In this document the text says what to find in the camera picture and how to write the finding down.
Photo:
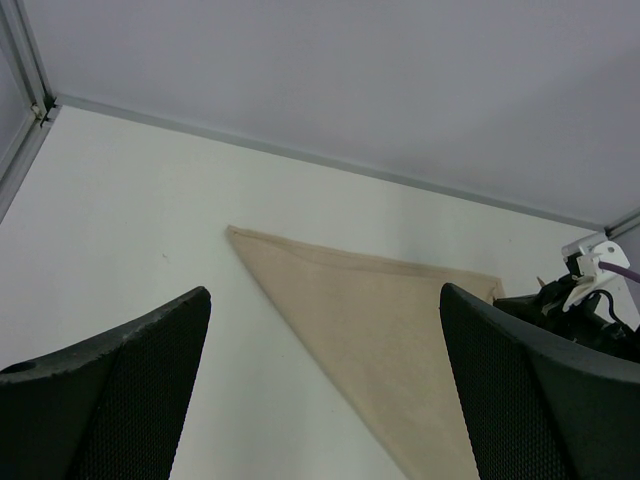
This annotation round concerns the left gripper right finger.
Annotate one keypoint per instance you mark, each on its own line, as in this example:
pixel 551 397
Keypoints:
pixel 537 405

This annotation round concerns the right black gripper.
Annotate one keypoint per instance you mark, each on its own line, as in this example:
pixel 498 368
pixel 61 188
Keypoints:
pixel 593 323

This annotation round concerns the beige cloth napkin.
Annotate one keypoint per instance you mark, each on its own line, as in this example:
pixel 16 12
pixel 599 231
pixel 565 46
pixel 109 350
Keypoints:
pixel 372 324

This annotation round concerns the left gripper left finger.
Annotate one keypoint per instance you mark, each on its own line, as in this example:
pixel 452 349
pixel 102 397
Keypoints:
pixel 112 406

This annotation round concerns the left aluminium frame post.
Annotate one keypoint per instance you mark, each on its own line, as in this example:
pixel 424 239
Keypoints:
pixel 28 102

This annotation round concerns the right aluminium frame post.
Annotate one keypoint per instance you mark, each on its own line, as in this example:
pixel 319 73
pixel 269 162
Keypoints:
pixel 623 225

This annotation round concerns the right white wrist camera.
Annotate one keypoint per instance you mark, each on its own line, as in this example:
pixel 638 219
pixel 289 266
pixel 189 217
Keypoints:
pixel 592 261

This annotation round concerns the aluminium frame post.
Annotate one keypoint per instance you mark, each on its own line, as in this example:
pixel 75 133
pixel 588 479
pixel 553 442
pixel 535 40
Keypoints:
pixel 623 225
pixel 28 102

